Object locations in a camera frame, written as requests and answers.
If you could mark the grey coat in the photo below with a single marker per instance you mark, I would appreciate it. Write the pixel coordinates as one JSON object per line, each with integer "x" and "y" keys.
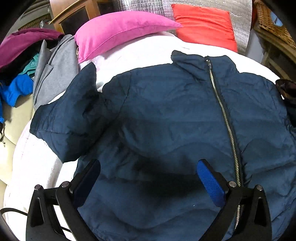
{"x": 55, "y": 70}

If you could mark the wooden pillar cabinet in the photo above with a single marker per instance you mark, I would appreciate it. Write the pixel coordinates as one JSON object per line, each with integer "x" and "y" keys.
{"x": 70, "y": 15}

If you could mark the white fluffy blanket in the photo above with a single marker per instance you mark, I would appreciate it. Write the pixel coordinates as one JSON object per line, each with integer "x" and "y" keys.
{"x": 33, "y": 161}

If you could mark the silver foil insulation panel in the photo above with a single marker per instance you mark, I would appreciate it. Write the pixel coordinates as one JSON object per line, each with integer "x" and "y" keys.
{"x": 240, "y": 13}

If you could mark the pink pillow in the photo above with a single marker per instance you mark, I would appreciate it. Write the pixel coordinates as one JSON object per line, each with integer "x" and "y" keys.
{"x": 105, "y": 32}

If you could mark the wicker basket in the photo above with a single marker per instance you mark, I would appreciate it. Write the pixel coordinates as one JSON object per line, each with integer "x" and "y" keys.
{"x": 267, "y": 23}

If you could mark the magenta velvet garment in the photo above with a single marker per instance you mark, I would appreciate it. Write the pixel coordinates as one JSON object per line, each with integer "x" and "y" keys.
{"x": 17, "y": 42}

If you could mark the red pillow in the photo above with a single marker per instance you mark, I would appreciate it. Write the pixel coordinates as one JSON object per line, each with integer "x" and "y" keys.
{"x": 204, "y": 25}

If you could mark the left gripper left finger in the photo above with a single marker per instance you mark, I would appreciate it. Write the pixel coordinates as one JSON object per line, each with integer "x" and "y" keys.
{"x": 42, "y": 221}

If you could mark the navy blue puffer jacket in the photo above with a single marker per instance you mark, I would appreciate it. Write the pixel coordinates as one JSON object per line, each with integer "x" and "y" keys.
{"x": 149, "y": 127}

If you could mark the teal garment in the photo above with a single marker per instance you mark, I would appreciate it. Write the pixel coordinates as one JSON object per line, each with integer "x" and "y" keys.
{"x": 30, "y": 68}

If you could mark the wooden side table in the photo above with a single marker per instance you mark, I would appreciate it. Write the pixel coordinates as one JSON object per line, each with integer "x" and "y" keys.
{"x": 278, "y": 56}

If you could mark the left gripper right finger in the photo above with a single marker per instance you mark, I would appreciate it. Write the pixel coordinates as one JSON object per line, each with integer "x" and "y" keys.
{"x": 254, "y": 222}

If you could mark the blue garment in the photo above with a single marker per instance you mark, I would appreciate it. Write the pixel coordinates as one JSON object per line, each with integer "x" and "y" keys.
{"x": 21, "y": 85}

